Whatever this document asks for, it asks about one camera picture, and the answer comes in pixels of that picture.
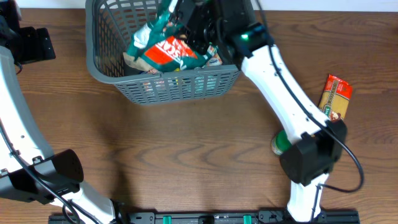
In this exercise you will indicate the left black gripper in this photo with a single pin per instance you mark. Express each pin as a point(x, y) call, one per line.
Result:
point(38, 49)

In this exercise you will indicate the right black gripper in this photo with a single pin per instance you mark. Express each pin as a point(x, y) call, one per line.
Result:
point(193, 41)

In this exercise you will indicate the colourful tissue multipack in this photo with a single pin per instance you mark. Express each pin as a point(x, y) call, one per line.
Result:
point(214, 61)

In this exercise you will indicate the green Nescafe coffee bag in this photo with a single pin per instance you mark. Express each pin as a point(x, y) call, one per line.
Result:
point(161, 43)

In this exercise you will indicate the beige clear plastic bag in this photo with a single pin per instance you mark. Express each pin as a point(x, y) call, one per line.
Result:
point(137, 63)

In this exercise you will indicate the grey plastic basket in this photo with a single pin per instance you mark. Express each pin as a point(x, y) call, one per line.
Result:
point(109, 27)

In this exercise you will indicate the green lid jar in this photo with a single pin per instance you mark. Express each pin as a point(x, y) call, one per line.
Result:
point(280, 143)

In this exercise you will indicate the spaghetti pasta packet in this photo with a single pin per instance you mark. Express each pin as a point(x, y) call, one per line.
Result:
point(335, 98)

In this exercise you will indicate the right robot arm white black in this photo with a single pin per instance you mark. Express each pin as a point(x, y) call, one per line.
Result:
point(315, 141)

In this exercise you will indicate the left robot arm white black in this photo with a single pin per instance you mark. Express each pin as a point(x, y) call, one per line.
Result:
point(30, 170)

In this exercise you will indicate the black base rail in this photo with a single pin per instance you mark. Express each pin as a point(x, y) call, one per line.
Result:
point(260, 217)

